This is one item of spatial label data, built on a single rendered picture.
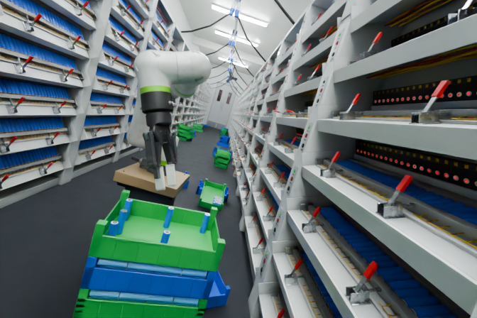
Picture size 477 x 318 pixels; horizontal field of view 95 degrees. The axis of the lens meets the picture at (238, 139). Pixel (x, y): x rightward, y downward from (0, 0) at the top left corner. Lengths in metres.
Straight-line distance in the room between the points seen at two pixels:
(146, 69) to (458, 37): 0.70
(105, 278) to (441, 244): 0.66
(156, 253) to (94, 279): 0.14
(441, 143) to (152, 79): 0.68
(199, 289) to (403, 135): 0.59
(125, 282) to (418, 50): 0.83
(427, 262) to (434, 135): 0.20
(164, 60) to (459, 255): 0.75
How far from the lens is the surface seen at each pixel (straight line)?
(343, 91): 0.94
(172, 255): 0.62
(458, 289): 0.44
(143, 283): 0.67
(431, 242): 0.48
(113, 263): 0.65
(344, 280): 0.65
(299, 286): 0.88
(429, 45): 0.61
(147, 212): 0.79
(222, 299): 1.16
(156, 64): 0.72
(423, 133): 0.51
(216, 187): 2.15
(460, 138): 0.47
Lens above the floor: 0.79
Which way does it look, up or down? 5 degrees down
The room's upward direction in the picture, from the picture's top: 17 degrees clockwise
